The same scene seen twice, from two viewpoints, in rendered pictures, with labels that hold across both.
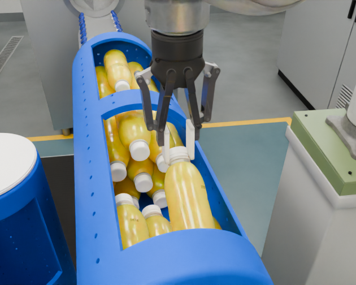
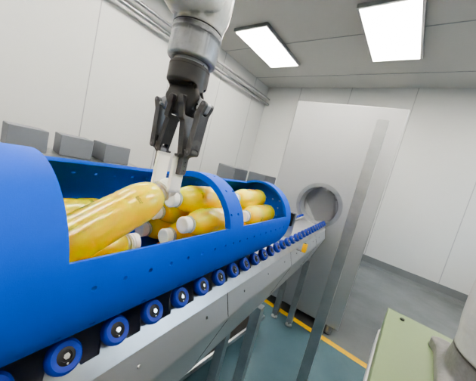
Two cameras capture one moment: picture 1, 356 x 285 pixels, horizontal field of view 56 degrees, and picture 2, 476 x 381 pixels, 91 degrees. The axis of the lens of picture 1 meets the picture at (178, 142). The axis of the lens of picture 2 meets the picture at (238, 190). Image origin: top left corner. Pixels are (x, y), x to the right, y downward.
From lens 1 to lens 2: 58 cm
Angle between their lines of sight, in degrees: 50
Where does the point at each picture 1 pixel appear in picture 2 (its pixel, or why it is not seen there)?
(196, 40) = (184, 62)
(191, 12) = (180, 33)
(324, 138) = (400, 348)
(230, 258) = (0, 163)
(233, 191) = not seen: outside the picture
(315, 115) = (418, 328)
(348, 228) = not seen: outside the picture
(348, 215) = not seen: outside the picture
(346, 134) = (442, 364)
